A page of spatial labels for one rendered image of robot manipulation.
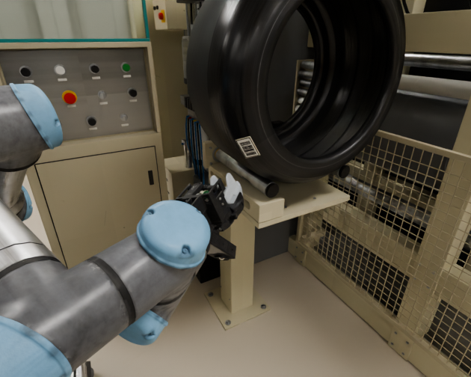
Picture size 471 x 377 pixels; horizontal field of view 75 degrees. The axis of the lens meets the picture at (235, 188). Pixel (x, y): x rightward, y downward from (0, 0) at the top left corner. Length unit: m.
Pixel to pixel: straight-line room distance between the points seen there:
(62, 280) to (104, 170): 1.16
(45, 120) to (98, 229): 1.01
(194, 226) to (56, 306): 0.13
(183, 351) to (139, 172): 0.85
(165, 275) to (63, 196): 1.19
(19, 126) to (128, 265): 0.35
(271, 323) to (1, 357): 1.48
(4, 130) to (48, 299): 0.35
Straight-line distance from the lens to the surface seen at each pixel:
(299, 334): 1.66
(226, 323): 1.65
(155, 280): 0.31
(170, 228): 0.31
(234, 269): 1.50
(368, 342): 1.73
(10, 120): 0.59
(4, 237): 0.35
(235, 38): 0.69
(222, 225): 0.53
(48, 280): 0.30
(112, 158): 1.43
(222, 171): 1.07
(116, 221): 1.56
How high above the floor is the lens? 1.29
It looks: 27 degrees down
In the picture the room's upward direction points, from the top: straight up
